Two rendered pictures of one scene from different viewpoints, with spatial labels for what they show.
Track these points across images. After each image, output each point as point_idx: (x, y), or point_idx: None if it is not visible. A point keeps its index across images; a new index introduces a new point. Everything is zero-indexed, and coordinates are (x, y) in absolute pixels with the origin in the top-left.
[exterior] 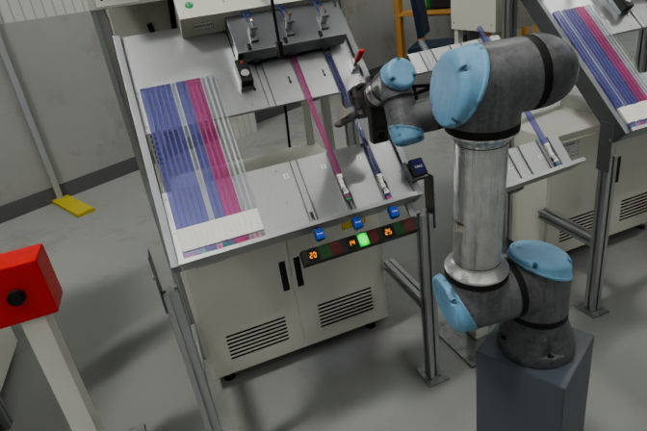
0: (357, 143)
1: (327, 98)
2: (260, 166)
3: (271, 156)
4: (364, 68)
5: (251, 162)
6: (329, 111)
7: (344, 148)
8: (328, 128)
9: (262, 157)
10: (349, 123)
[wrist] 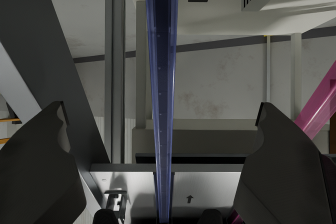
0: (109, 16)
1: (137, 88)
2: (219, 21)
3: (195, 30)
4: (88, 202)
5: (218, 29)
6: (137, 71)
7: None
8: (141, 48)
9: (204, 31)
10: (118, 52)
